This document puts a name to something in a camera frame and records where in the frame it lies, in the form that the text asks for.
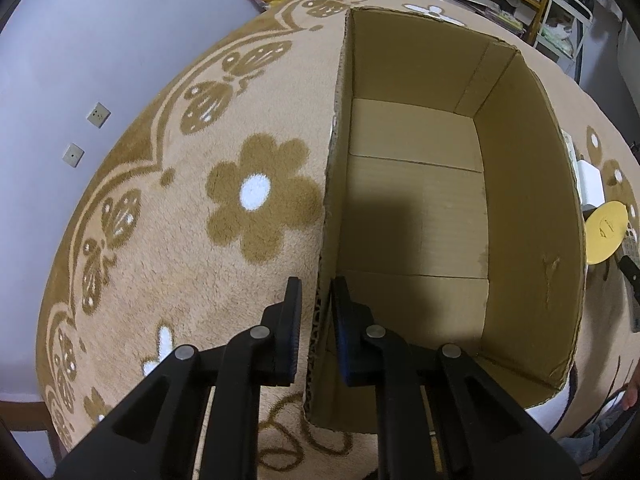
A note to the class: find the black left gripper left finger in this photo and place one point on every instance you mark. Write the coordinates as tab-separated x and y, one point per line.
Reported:
196	414

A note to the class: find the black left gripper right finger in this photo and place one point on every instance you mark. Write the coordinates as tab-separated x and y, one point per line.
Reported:
439	414

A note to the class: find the brown cardboard box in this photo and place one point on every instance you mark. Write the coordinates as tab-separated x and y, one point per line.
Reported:
451	210

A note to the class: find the yellow round disc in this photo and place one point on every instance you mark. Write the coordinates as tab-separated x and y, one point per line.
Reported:
605	230

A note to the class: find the beige patterned carpet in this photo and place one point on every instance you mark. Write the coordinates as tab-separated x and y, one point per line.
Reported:
216	195

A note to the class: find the white charger block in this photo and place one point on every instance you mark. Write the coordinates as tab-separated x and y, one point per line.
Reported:
590	186

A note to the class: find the white metal trolley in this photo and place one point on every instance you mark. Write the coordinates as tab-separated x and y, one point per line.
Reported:
563	30

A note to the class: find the lower white wall socket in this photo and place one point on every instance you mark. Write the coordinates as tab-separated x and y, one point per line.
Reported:
73	155

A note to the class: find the white wall socket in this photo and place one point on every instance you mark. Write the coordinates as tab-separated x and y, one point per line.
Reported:
98	115
73	155

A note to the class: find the upper white wall socket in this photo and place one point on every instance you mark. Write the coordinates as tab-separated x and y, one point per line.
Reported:
98	115

